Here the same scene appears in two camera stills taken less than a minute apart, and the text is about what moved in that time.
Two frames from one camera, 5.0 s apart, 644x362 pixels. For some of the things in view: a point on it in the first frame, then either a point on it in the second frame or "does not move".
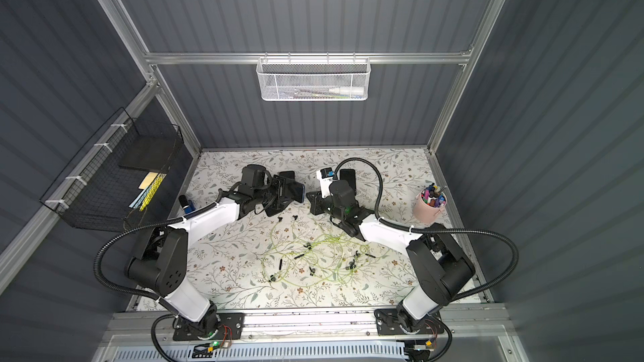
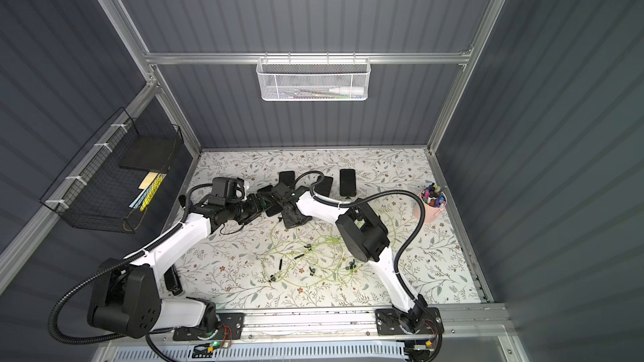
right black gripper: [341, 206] → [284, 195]
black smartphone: [349, 175] does not move
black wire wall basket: [96, 193] does not move
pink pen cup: [429, 204] does not move
